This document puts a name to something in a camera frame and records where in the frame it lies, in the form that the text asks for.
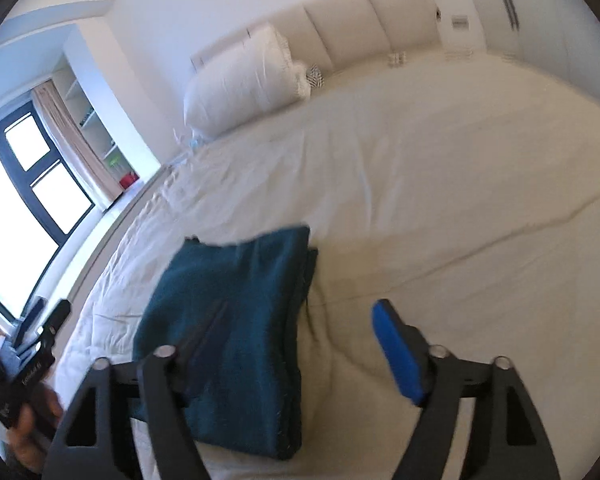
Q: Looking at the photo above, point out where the person's left hand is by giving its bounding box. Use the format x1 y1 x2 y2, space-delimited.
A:
4 384 65 473

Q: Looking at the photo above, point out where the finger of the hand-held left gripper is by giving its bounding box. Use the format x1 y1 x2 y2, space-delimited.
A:
14 296 47 348
36 299 72 356

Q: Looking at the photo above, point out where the white pillow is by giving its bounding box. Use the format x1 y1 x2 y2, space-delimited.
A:
182 24 314 137

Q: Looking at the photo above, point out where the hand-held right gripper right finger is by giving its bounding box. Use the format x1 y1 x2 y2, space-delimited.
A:
371 299 562 480

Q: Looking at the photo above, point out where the white wall shelf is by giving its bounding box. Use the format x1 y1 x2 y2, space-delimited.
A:
54 57 142 192

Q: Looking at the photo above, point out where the cream padded headboard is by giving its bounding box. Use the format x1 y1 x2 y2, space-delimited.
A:
190 0 442 77

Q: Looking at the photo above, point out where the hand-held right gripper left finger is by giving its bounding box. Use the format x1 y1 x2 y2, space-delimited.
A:
42 332 215 480

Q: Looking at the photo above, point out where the teal small garment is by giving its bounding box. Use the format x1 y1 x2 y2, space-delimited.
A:
131 225 321 462

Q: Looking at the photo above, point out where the black framed window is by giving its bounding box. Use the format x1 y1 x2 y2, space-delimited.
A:
0 100 97 322

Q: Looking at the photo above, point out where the beige curtain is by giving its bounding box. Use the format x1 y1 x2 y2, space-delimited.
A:
30 79 117 212

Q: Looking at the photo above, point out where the white bed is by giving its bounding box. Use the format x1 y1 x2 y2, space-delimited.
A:
55 47 600 480

